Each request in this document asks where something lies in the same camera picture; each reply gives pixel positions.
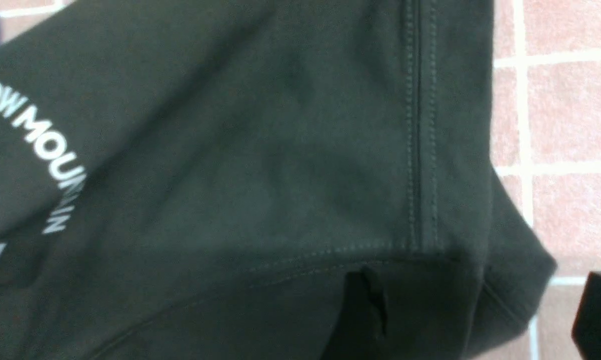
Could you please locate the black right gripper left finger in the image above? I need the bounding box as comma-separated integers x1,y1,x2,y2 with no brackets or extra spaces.
320,268,388,360

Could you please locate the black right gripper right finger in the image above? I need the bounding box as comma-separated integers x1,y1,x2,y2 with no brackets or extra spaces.
571,271,601,360

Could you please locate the dark gray long-sleeve shirt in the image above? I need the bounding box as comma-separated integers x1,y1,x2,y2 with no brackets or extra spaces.
0,0,559,360

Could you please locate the pink checkered tablecloth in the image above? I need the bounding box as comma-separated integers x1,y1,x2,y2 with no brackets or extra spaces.
0,0,601,360

